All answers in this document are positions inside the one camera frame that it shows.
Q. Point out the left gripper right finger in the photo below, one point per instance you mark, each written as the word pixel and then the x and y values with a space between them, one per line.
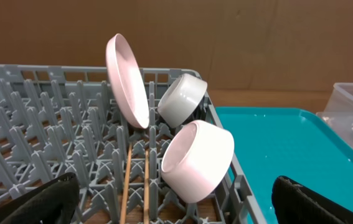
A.
pixel 294 203

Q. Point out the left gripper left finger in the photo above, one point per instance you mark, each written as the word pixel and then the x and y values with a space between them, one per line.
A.
pixel 53 202

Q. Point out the wooden chopstick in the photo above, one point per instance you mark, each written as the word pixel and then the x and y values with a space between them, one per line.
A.
pixel 126 187
pixel 146 189

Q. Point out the small white plate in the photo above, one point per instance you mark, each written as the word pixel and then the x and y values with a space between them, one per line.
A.
pixel 197 159

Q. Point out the large white plate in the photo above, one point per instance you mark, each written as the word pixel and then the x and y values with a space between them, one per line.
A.
pixel 126 82

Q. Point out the grey bowl with food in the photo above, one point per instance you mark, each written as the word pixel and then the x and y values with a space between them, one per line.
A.
pixel 181 99

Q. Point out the teal serving tray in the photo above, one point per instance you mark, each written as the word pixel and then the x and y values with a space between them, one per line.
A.
pixel 270 142

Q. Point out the grey plastic dish rack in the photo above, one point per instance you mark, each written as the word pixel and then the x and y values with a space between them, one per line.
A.
pixel 55 120

